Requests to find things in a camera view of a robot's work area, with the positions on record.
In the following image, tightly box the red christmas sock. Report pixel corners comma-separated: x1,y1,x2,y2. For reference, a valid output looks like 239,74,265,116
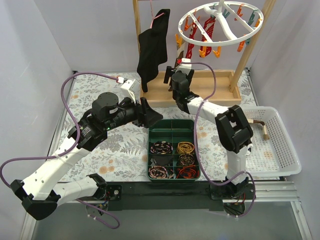
203,16,216,39
185,23,198,59

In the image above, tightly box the white round clip hanger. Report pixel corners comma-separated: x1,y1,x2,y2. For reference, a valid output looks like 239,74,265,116
177,0,265,47

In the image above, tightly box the black orange rolled tie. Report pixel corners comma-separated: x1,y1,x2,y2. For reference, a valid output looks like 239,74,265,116
176,165,200,179

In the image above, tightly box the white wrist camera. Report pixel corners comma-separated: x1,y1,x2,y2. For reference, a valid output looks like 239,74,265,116
175,58,192,75
120,79,140,103

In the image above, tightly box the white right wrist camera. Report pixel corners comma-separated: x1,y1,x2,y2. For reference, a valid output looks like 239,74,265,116
175,58,192,75

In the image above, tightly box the black gold paisley rolled tie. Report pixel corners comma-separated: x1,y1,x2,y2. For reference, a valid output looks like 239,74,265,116
177,153,196,167

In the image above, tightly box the green divided organizer box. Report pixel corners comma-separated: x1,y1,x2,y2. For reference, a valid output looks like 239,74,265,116
146,119,201,183

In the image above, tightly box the brown beige striped sock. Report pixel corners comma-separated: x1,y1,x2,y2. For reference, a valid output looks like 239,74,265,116
247,118,270,141

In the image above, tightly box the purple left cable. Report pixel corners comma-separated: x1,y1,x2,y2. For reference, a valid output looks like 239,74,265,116
0,71,125,229

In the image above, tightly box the white plastic basket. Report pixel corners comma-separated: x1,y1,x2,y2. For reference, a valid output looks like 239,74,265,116
242,106,302,178

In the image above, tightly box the purple cable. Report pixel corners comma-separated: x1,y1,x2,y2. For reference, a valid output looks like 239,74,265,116
190,62,257,217
0,71,125,229

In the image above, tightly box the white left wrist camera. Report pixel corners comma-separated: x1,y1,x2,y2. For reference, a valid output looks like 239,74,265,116
120,79,140,103

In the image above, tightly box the yellow rolled tie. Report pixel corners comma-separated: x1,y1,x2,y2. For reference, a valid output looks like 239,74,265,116
176,141,195,155

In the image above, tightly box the aluminium frame rail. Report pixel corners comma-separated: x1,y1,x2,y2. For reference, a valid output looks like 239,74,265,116
21,181,302,240

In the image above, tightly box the orange clothes clip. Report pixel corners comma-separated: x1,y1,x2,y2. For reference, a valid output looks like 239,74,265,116
198,46,212,58

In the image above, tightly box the teal clothes clip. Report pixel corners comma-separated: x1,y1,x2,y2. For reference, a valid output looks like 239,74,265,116
245,10,256,45

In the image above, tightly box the black white patterned rolled tie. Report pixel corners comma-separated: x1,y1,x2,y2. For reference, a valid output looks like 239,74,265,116
150,141,173,155

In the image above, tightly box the wooden tray base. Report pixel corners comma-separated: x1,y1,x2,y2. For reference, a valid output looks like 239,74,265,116
140,70,242,108

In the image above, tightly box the black hanging garment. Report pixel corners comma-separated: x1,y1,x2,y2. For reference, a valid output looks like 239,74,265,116
137,9,171,93

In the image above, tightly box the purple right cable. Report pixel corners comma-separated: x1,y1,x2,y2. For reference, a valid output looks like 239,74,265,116
190,62,257,217

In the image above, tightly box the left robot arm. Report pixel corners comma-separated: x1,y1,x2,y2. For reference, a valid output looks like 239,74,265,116
10,92,163,221

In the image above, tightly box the left wooden rack post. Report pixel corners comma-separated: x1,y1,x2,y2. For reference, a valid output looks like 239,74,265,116
132,0,141,53

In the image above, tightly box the wooden rack post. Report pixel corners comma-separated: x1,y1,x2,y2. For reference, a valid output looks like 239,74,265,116
132,0,141,53
229,0,276,92

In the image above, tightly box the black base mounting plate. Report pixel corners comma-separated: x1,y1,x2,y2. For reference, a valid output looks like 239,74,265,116
107,181,253,211

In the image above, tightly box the yellow-orange clothes clip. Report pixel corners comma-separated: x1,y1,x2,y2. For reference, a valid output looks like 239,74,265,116
212,46,222,58

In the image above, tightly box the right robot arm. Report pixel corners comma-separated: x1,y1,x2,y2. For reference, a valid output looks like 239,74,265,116
164,62,253,199

